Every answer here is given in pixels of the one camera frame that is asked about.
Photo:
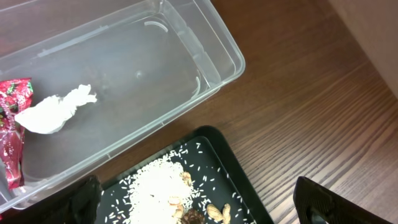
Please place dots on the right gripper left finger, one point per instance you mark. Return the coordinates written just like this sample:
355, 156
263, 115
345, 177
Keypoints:
75, 204

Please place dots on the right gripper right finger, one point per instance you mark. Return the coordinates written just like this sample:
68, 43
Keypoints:
316, 204

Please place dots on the white napkin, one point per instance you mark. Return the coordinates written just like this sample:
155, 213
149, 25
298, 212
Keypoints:
50, 115

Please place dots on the red strawberry candy wrapper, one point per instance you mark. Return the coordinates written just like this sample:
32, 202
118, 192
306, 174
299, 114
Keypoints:
16, 96

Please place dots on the pile of white rice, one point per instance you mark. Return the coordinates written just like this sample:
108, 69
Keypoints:
191, 171

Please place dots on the brown food scraps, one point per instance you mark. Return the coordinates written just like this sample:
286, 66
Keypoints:
185, 214

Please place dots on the black plastic tray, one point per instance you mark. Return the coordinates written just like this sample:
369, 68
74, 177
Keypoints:
228, 161

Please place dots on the clear plastic bin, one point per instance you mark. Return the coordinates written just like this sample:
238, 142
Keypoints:
148, 62

